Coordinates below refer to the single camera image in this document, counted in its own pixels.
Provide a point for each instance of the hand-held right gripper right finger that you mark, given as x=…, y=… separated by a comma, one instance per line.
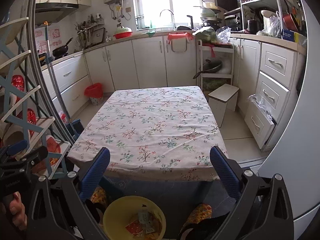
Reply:
x=223, y=172

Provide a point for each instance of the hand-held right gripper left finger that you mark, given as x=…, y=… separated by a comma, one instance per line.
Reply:
x=95, y=172

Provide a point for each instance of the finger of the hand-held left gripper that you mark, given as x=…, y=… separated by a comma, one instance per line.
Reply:
x=17, y=148
x=25, y=161

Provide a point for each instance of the yellow plastic basin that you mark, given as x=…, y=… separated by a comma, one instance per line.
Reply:
x=115, y=212

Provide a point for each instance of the red lined trash bin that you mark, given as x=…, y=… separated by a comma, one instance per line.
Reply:
x=93, y=92

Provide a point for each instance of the person's left hand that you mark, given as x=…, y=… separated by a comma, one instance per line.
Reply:
x=17, y=212

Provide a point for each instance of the blue white folding rack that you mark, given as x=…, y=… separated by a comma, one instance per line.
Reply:
x=25, y=126

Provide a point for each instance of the floral slipper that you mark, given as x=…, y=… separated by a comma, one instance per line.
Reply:
x=198, y=215
x=98, y=196

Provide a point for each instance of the red printed bag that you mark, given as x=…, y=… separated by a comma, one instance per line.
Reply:
x=18, y=85
x=53, y=152
x=31, y=120

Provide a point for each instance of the person's left leg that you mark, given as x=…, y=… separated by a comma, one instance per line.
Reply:
x=96, y=220

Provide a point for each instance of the person's leg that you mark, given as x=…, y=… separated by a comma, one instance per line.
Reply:
x=200, y=230
x=96, y=220

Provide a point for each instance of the person's right leg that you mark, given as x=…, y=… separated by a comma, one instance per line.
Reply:
x=200, y=230

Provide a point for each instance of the clear plastic bag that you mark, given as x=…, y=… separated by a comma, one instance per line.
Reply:
x=262, y=107

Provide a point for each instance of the white refrigerator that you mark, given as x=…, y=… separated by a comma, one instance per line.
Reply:
x=300, y=155

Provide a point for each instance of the floral tablecloth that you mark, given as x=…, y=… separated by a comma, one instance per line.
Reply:
x=155, y=120

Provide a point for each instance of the wooden stool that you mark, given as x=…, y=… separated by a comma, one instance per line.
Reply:
x=223, y=91

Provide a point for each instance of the blue broom dustpan set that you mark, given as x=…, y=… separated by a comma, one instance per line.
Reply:
x=48, y=58

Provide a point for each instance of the white drawer cabinet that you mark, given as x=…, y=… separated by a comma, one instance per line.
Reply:
x=272, y=80

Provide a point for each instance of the black wok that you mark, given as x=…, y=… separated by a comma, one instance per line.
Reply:
x=211, y=66

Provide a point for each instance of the black frying pan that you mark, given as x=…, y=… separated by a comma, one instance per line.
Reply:
x=61, y=50

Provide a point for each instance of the white shelf cart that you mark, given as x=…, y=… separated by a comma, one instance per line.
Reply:
x=215, y=51

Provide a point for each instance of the white kitchen base cabinets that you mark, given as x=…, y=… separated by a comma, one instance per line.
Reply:
x=147, y=60

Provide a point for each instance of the utensil rack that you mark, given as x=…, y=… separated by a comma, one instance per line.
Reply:
x=90, y=32

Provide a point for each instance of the hanging bin with red bag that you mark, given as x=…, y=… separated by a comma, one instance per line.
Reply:
x=178, y=41

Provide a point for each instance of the green leafy vegetables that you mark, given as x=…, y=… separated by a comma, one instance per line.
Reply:
x=205, y=35

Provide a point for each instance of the steel range hood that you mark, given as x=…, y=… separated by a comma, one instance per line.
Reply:
x=55, y=11

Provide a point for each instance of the red basin with green lid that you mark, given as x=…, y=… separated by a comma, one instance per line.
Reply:
x=123, y=33

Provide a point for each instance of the black pot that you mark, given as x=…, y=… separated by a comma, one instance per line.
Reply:
x=253, y=26

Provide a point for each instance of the black toaster oven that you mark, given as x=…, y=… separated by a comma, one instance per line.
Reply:
x=232, y=22

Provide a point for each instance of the blue box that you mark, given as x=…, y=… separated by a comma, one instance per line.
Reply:
x=290, y=35

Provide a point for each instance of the white kettle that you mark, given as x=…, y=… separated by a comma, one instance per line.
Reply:
x=268, y=20

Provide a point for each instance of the stacked green white pots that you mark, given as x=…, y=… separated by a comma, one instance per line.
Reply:
x=210, y=11

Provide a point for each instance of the steel faucet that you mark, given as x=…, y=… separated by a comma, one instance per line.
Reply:
x=173, y=17

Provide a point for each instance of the red pot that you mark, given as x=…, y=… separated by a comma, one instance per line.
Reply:
x=290, y=21

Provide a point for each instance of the black microwave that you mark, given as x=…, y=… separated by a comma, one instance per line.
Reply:
x=226, y=1

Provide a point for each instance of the white counter shelf rack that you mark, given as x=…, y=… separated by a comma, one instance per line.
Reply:
x=265, y=1

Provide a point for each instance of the window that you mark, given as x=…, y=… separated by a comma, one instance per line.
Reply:
x=167, y=0

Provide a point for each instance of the metal sliding door frame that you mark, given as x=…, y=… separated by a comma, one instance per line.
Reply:
x=40, y=85

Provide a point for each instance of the pink patterned wall sheet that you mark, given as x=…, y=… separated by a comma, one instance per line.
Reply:
x=53, y=33

